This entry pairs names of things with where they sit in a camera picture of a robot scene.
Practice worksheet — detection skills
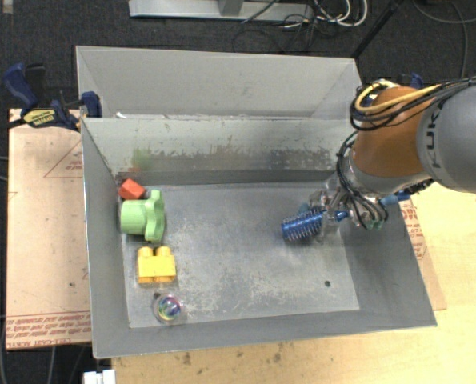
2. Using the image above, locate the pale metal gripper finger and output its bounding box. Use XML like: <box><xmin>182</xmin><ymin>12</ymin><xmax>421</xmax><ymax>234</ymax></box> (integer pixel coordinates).
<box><xmin>308</xmin><ymin>190</ymin><xmax>333</xmax><ymax>212</ymax></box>
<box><xmin>319</xmin><ymin>215</ymin><xmax>342</xmax><ymax>238</ymax></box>

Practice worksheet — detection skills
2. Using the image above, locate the light green plastic toy piece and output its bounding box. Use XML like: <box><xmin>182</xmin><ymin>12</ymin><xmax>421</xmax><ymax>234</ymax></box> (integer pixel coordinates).
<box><xmin>119</xmin><ymin>189</ymin><xmax>167</xmax><ymax>243</ymax></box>

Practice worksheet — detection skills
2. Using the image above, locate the red block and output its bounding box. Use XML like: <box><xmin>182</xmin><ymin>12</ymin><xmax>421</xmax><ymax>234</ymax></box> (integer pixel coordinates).
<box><xmin>118</xmin><ymin>178</ymin><xmax>147</xmax><ymax>201</ymax></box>

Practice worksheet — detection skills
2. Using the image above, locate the grey metal bin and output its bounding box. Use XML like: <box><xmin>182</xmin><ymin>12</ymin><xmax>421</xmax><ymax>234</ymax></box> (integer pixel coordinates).
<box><xmin>75</xmin><ymin>45</ymin><xmax>438</xmax><ymax>360</ymax></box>

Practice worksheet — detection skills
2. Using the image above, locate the yellow toy brick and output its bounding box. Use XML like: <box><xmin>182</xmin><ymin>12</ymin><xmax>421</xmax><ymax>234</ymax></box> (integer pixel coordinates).
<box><xmin>136</xmin><ymin>246</ymin><xmax>178</xmax><ymax>285</ymax></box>

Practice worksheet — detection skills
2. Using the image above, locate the blue bristle brush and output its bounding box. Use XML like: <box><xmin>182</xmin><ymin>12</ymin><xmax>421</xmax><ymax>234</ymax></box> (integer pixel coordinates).
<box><xmin>280</xmin><ymin>205</ymin><xmax>350</xmax><ymax>244</ymax></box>

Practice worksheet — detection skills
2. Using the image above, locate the brown cardboard board red print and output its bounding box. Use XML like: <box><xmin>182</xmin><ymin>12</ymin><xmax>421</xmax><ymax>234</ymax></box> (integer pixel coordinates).
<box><xmin>5</xmin><ymin>108</ymin><xmax>448</xmax><ymax>351</ymax></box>

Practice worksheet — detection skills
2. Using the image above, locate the clear iridescent ball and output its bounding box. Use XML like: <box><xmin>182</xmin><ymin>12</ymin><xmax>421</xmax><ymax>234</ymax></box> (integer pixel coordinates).
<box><xmin>152</xmin><ymin>293</ymin><xmax>183</xmax><ymax>324</ymax></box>

